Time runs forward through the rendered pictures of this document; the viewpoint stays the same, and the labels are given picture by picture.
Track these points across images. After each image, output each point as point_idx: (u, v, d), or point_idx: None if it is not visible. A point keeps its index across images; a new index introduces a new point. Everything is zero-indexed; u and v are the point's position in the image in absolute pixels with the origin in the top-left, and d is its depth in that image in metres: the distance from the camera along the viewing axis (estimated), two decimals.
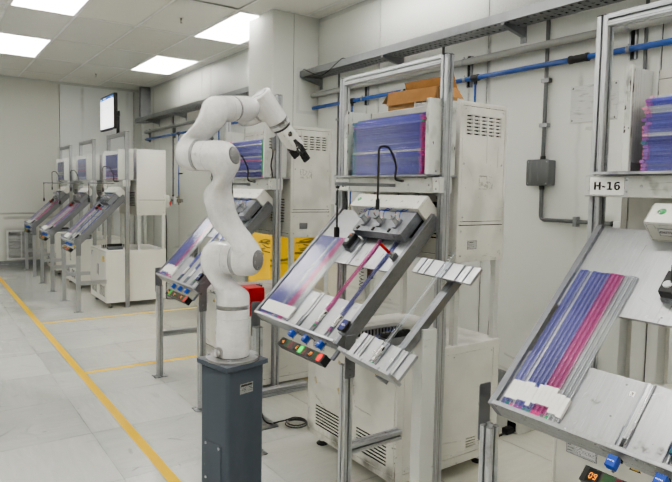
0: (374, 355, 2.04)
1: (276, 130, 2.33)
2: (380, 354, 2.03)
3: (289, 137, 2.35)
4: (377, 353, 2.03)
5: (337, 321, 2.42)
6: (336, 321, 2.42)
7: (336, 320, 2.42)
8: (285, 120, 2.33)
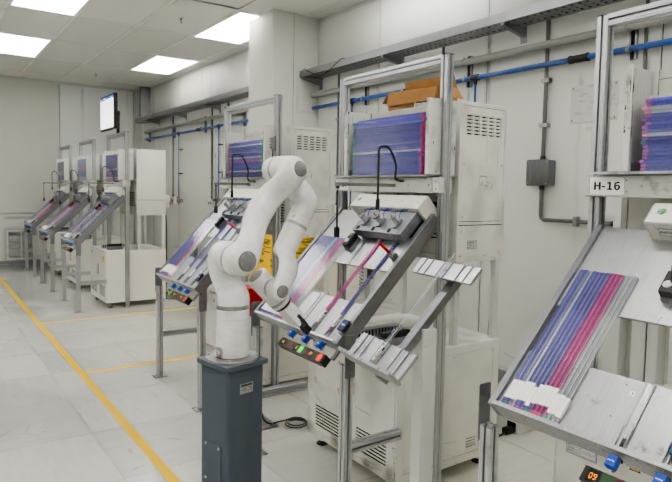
0: (374, 355, 2.04)
1: None
2: (380, 354, 2.03)
3: None
4: (377, 353, 2.03)
5: (337, 321, 2.42)
6: (336, 321, 2.42)
7: (336, 320, 2.42)
8: None
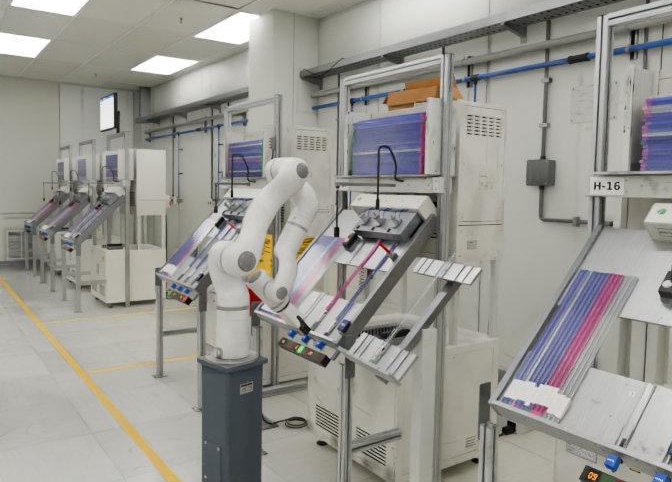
0: (374, 355, 2.04)
1: None
2: (380, 354, 2.03)
3: None
4: (377, 353, 2.03)
5: (332, 326, 2.41)
6: (331, 326, 2.40)
7: (331, 325, 2.41)
8: None
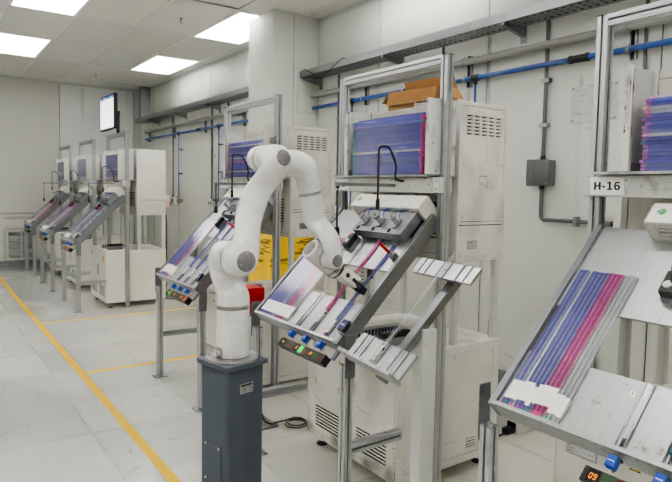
0: (374, 355, 2.04)
1: (334, 276, 2.37)
2: (380, 354, 2.03)
3: (347, 278, 2.39)
4: (377, 353, 2.03)
5: (332, 326, 2.41)
6: (331, 326, 2.40)
7: (331, 325, 2.41)
8: None
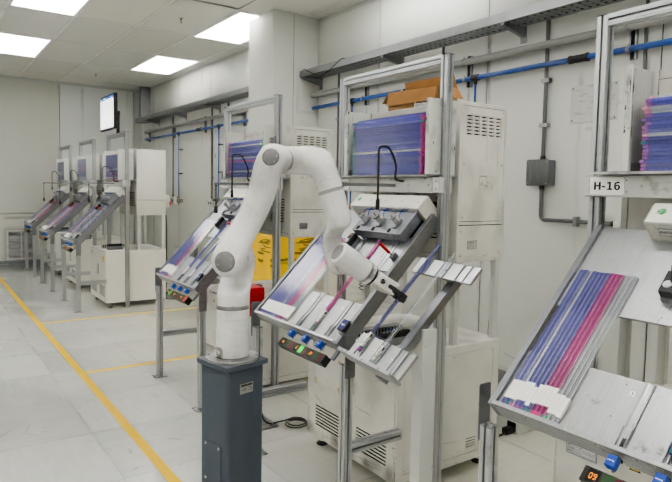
0: (374, 355, 2.04)
1: (367, 283, 2.10)
2: (380, 354, 2.03)
3: (383, 285, 2.10)
4: (377, 353, 2.03)
5: (367, 339, 2.13)
6: (366, 339, 2.13)
7: (366, 338, 2.14)
8: (373, 269, 2.09)
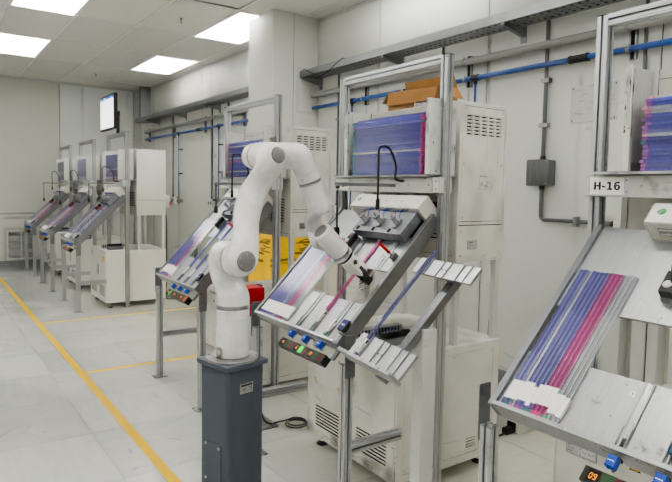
0: (328, 326, 2.41)
1: (341, 261, 2.39)
2: (333, 325, 2.41)
3: (355, 265, 2.40)
4: (331, 325, 2.41)
5: (363, 345, 2.13)
6: (362, 345, 2.13)
7: (362, 344, 2.13)
8: (348, 250, 2.39)
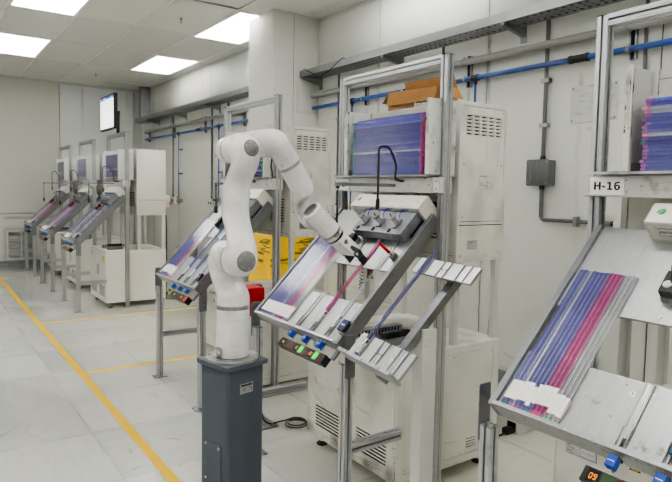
0: (333, 323, 2.42)
1: (332, 241, 2.36)
2: (338, 322, 2.42)
3: (346, 245, 2.37)
4: (335, 321, 2.42)
5: (363, 345, 2.13)
6: (362, 345, 2.13)
7: (362, 344, 2.13)
8: (339, 229, 2.36)
